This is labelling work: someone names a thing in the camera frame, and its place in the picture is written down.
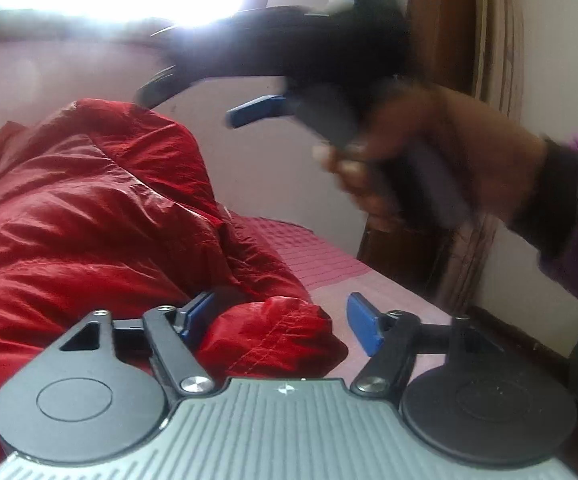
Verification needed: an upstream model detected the red puffer jacket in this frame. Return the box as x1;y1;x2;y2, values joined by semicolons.
0;99;347;461

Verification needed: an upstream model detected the purple sleeved right forearm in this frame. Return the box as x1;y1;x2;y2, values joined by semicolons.
508;135;578;300

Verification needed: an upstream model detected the person's right hand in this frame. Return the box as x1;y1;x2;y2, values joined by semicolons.
313;84;547;232

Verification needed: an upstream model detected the brown wooden door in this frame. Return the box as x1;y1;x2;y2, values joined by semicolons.
349;0;544;312

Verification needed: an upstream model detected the pink checked bed sheet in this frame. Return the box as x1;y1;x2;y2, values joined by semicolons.
233;214;450;382

